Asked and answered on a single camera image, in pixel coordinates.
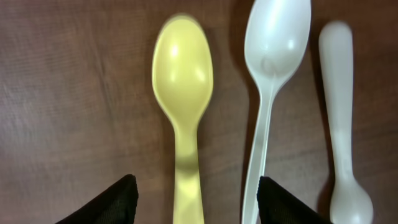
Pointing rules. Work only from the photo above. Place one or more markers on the large white plastic spoon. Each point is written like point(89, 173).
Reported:
point(275, 43)

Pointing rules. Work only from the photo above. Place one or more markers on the yellow plastic spoon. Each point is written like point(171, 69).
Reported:
point(182, 81)

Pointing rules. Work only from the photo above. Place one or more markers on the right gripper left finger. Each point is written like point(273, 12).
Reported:
point(116, 205)

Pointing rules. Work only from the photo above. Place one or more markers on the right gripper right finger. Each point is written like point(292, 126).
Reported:
point(279, 206)

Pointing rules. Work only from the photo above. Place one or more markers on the white thick-handled plastic spoon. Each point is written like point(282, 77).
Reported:
point(350, 203)

